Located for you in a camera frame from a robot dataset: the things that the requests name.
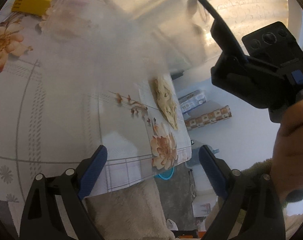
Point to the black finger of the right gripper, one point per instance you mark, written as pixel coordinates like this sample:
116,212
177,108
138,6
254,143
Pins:
222,34

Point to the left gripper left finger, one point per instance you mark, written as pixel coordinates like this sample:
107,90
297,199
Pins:
41,218

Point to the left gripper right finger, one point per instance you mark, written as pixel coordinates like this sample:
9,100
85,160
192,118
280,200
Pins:
264,216

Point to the beige cloth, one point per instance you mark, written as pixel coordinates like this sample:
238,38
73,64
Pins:
165,102

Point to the clear plastic bag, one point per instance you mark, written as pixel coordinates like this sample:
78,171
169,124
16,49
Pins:
84,39

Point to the right hand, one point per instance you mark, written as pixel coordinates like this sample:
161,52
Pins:
287,162

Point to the floral patterned box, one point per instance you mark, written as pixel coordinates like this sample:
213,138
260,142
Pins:
209,118

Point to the white blue cardboard box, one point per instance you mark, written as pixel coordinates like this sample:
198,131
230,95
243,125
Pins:
192,100

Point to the blue plastic basket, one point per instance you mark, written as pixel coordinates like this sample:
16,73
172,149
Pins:
167,175

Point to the floral tablecloth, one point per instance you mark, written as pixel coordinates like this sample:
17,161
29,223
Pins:
48,125

